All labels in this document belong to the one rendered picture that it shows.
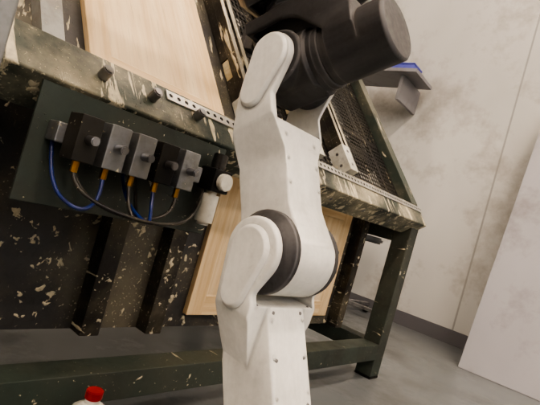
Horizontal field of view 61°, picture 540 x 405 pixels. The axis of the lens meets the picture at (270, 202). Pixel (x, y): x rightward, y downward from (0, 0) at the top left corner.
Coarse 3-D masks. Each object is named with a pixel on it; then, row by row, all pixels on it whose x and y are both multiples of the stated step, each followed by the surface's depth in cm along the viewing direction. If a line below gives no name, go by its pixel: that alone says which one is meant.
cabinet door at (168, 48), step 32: (96, 0) 116; (128, 0) 128; (160, 0) 142; (192, 0) 158; (96, 32) 110; (128, 32) 121; (160, 32) 133; (192, 32) 147; (128, 64) 114; (160, 64) 125; (192, 64) 138; (192, 96) 129
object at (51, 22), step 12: (36, 0) 99; (48, 0) 100; (60, 0) 103; (36, 12) 98; (48, 12) 98; (60, 12) 101; (36, 24) 96; (48, 24) 96; (60, 24) 99; (60, 36) 97
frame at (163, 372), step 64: (0, 128) 108; (0, 192) 111; (0, 256) 114; (64, 256) 126; (128, 256) 141; (192, 256) 160; (0, 320) 117; (64, 320) 130; (128, 320) 146; (192, 320) 166; (320, 320) 230; (384, 320) 230; (0, 384) 97; (64, 384) 107; (128, 384) 121; (192, 384) 138
